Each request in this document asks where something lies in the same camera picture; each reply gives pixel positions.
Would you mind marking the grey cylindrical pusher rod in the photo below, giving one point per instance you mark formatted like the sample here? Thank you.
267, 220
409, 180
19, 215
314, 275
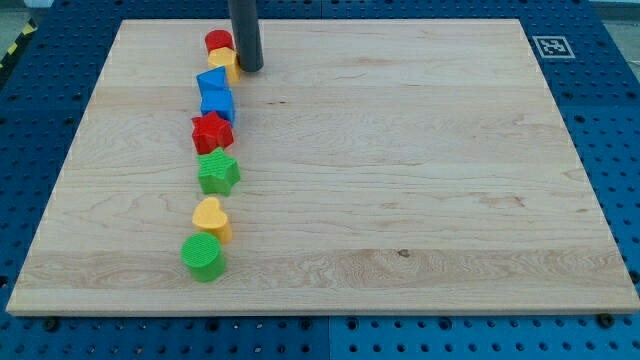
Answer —
245, 24

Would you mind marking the red star block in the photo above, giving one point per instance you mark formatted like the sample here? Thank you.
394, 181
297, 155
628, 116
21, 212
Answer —
210, 132

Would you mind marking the green star block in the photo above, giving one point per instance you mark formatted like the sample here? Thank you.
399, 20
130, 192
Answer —
218, 172

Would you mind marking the red cylinder block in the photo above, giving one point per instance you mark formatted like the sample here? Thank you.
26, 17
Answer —
217, 39

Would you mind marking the yellow pentagon block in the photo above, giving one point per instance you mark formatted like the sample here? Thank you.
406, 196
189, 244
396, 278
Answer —
226, 58

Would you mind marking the blue triangle block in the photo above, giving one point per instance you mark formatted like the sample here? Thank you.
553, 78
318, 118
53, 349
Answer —
212, 80

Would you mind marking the blue cube block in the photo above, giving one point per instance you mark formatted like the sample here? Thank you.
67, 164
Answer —
219, 101

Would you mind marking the yellow heart block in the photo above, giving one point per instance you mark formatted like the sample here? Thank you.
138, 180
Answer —
209, 217

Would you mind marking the wooden board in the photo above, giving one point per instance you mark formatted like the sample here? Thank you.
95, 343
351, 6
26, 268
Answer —
387, 168

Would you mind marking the green cylinder block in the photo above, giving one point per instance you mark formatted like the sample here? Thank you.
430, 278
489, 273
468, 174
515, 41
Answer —
203, 256

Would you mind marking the white fiducial marker tag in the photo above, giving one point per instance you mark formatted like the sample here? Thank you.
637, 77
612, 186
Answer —
553, 47

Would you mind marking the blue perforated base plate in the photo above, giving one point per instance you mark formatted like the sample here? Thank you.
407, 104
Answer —
43, 101

